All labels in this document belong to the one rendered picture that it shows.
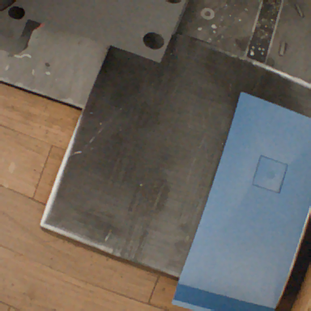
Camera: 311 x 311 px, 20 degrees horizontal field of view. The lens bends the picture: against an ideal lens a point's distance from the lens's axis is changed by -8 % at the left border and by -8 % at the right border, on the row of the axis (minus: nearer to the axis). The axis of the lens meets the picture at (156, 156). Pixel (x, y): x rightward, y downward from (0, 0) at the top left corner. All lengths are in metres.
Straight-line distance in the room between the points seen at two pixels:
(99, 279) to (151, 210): 0.06
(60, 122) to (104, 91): 0.04
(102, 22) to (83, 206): 0.20
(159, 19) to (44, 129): 0.23
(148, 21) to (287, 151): 0.22
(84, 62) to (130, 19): 0.23
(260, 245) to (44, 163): 0.16
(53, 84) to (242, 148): 0.14
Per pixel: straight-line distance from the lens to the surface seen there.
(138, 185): 0.60
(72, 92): 0.64
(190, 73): 0.62
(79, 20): 0.42
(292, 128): 0.61
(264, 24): 0.67
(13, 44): 0.48
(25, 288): 0.61
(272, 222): 0.60
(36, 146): 0.63
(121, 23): 0.42
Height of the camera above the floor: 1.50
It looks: 75 degrees down
